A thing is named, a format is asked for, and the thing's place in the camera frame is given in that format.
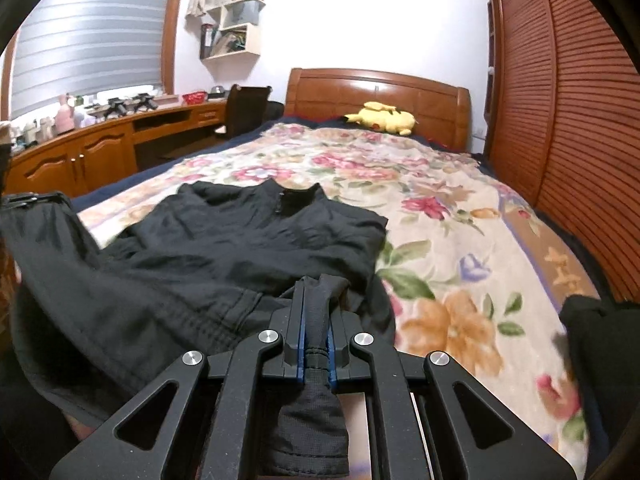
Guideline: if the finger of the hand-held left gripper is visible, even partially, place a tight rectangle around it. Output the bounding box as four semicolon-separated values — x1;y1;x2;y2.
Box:
0;191;73;216

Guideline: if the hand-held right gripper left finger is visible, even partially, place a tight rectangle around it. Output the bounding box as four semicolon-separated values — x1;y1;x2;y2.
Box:
50;275;307;480

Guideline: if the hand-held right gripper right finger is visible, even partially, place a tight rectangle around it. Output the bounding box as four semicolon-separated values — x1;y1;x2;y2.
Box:
327;305;578;480

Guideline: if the black jacket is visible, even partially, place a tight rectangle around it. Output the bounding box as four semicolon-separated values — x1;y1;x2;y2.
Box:
0;180;398;478

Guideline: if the wooden desk with cabinets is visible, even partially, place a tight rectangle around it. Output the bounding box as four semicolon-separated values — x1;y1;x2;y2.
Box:
5;95;231;201

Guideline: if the pink container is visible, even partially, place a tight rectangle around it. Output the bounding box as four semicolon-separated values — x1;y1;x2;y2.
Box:
54;93;76;135

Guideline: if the window with grey blind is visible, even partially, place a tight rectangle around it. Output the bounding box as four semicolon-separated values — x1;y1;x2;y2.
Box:
0;0;190;121

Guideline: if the bed with floral quilt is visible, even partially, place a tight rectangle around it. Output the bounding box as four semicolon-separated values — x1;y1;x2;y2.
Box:
75;122;601;466

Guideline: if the dark desk chair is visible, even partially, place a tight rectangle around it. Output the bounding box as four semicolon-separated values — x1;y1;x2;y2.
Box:
215;84;283;138

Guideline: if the yellow plush toy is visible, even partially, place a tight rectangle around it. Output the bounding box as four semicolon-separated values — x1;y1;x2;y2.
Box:
344;101;418;136

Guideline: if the dark cloth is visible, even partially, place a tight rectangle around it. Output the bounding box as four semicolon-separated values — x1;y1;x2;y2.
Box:
552;294;640;461

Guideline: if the wooden bed headboard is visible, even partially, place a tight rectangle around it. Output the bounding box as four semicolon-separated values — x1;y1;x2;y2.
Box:
284;67;472;153

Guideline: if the grey paper bag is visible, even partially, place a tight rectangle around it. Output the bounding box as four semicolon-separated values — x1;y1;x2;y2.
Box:
225;0;262;29

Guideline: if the wooden louvred wardrobe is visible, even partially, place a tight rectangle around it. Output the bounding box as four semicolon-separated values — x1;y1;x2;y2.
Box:
482;0;640;306

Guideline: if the white wall shelf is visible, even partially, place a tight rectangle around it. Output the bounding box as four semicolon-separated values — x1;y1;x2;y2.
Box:
200;0;266;61

